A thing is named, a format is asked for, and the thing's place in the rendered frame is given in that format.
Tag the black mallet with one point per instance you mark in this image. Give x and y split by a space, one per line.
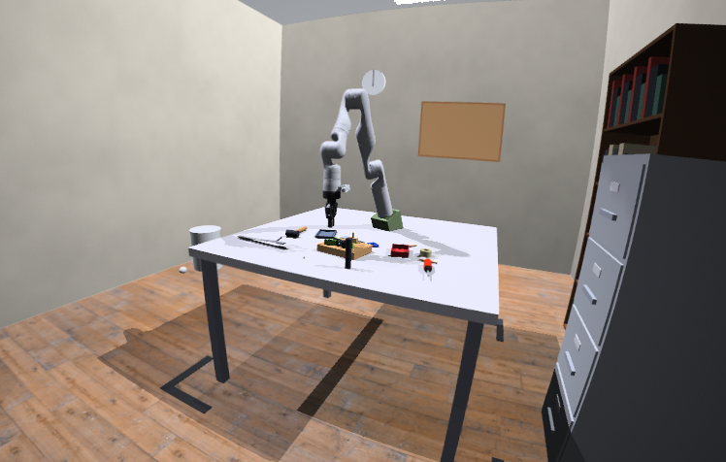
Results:
295 233

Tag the grey flat bar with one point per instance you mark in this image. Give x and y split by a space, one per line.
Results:
252 239

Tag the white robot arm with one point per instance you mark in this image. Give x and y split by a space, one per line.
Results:
355 99

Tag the black cylinder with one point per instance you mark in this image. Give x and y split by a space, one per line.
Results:
348 253

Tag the brown wooden bench board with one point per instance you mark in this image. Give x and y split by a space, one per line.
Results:
359 250

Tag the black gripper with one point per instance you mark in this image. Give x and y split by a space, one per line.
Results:
331 206

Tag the red open tray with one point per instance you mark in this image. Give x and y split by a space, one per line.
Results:
400 250

